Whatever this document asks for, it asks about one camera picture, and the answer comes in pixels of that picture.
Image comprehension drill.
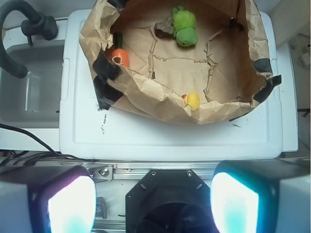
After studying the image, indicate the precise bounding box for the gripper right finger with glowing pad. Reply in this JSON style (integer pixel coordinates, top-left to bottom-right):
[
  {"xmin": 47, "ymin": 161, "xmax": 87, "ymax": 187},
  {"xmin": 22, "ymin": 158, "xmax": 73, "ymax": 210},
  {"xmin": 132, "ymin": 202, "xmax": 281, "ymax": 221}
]
[{"xmin": 210, "ymin": 160, "xmax": 311, "ymax": 233}]

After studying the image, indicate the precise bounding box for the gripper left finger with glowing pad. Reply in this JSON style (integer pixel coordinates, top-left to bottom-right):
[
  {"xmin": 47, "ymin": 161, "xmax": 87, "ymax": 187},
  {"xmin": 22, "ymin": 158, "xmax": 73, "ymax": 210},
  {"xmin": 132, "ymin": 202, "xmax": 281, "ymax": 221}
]
[{"xmin": 0, "ymin": 166, "xmax": 96, "ymax": 233}]

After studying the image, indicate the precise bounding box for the grey rock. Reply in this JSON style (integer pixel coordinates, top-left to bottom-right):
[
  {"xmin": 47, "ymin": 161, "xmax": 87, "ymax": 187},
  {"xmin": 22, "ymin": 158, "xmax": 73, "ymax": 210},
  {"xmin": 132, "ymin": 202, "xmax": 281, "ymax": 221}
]
[{"xmin": 154, "ymin": 16, "xmax": 174, "ymax": 39}]

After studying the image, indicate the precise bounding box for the yellow rubber duck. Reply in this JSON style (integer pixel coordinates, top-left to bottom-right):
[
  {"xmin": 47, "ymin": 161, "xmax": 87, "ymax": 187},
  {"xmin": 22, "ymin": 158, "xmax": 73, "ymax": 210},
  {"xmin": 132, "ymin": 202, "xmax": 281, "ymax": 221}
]
[{"xmin": 182, "ymin": 93, "xmax": 200, "ymax": 111}]

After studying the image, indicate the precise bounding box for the brown paper bag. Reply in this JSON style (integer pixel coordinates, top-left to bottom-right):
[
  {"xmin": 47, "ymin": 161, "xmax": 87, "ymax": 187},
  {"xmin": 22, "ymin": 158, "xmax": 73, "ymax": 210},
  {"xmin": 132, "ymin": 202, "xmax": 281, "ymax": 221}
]
[{"xmin": 79, "ymin": 0, "xmax": 282, "ymax": 124}]

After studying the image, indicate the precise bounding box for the orange toy carrot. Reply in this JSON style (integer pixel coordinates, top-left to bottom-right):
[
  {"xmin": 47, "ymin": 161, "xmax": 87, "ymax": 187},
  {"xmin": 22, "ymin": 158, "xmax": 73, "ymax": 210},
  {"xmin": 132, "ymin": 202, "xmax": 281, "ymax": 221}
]
[{"xmin": 104, "ymin": 32, "xmax": 129, "ymax": 67}]

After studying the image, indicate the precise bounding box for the black sink faucet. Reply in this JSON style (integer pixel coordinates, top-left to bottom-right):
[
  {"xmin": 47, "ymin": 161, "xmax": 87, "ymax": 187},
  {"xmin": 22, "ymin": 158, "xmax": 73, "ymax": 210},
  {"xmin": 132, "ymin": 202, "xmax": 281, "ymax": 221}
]
[{"xmin": 0, "ymin": 0, "xmax": 58, "ymax": 79}]

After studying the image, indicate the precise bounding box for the green plush turtle toy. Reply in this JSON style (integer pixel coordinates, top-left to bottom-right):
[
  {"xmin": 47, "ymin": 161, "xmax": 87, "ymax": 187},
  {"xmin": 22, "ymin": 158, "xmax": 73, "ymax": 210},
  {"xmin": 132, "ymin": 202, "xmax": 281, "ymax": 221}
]
[{"xmin": 172, "ymin": 5, "xmax": 198, "ymax": 47}]

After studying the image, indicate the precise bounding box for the black cable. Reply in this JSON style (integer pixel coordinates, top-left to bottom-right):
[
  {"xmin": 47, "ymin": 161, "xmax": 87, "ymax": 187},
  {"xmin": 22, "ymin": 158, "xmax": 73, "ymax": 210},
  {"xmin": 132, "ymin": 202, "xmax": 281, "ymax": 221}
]
[{"xmin": 0, "ymin": 123, "xmax": 98, "ymax": 168}]

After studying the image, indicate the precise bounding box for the aluminium extrusion rail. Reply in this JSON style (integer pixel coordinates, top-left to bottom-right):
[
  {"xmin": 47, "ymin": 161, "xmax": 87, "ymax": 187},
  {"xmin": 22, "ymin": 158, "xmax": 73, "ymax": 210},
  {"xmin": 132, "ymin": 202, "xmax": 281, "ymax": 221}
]
[{"xmin": 84, "ymin": 161, "xmax": 219, "ymax": 183}]

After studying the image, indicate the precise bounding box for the black mount plate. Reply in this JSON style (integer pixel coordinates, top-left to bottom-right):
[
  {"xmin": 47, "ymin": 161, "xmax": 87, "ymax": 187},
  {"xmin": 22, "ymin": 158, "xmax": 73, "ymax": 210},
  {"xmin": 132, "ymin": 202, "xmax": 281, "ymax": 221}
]
[{"xmin": 125, "ymin": 169, "xmax": 217, "ymax": 233}]

